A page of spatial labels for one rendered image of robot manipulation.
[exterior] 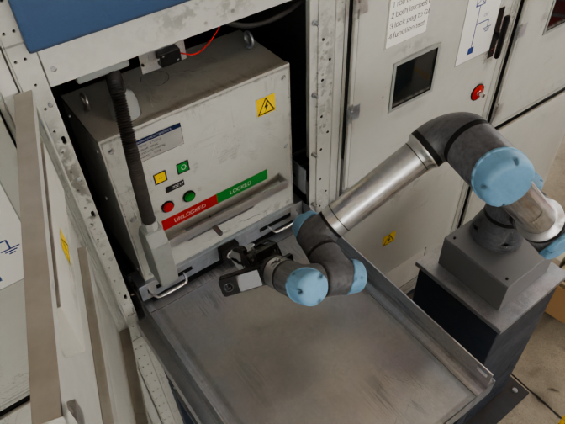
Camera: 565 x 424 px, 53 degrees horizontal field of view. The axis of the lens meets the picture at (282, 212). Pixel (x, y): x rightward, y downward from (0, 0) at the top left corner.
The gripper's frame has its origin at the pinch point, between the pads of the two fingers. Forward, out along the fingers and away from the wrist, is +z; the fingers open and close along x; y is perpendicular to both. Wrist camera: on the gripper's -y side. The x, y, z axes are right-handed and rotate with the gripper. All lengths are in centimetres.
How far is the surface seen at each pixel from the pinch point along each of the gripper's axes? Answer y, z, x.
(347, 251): 32.8, 0.2, -15.2
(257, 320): 0.6, 0.5, -19.7
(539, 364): 109, 10, -110
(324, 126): 37.2, 0.0, 20.6
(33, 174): -36, -39, 42
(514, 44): 114, 0, 19
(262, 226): 17.6, 16.9, -3.2
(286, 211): 26.1, 16.4, -2.2
